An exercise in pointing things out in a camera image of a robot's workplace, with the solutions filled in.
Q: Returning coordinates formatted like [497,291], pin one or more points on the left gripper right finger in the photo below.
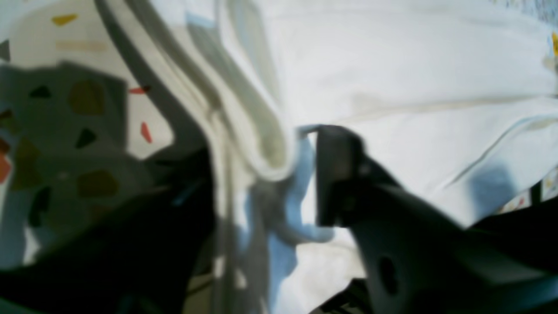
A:
[416,260]

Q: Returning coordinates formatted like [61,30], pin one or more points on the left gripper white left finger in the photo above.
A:
[138,259]

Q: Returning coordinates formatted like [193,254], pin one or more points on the white printed T-shirt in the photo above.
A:
[456,99]

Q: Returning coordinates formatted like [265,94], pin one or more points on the terrazzo pattern tablecloth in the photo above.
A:
[85,125]

